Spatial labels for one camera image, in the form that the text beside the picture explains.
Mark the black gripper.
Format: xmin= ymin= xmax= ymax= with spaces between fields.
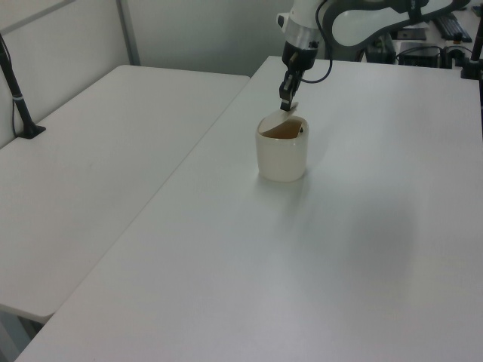
xmin=278 ymin=40 xmax=318 ymax=112

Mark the cream plastic trash bin body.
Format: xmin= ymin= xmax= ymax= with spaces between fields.
xmin=255 ymin=115 xmax=312 ymax=183

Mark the black electronics box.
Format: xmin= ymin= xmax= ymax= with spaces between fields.
xmin=395 ymin=40 xmax=454 ymax=69

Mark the black keyboard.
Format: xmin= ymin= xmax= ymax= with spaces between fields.
xmin=435 ymin=16 xmax=473 ymax=43

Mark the white side table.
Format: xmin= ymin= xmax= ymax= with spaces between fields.
xmin=0 ymin=64 xmax=252 ymax=324

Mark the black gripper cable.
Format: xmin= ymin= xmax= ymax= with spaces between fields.
xmin=300 ymin=0 xmax=334 ymax=84

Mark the grey partition frame post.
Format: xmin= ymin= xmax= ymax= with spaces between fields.
xmin=115 ymin=0 xmax=142 ymax=66

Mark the black camera pole with clamp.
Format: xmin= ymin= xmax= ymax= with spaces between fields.
xmin=459 ymin=20 xmax=483 ymax=81

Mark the black camera pole with base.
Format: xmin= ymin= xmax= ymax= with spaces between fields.
xmin=0 ymin=32 xmax=48 ymax=141

